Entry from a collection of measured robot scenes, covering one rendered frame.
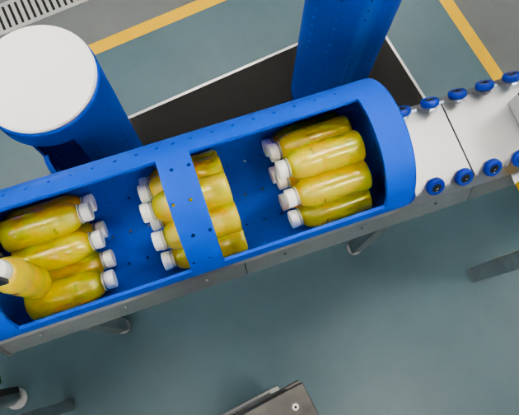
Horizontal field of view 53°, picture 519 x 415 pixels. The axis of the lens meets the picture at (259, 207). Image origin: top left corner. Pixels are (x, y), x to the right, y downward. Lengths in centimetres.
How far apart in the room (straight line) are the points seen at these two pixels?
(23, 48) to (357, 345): 156
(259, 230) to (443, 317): 124
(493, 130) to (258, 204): 63
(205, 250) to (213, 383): 121
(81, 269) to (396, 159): 68
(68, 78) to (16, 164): 120
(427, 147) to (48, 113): 90
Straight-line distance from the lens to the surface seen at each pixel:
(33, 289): 106
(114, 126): 146
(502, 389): 236
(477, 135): 144
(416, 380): 224
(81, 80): 132
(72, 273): 119
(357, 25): 163
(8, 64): 139
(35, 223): 112
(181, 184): 96
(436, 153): 138
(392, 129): 103
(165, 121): 221
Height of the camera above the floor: 214
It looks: 75 degrees down
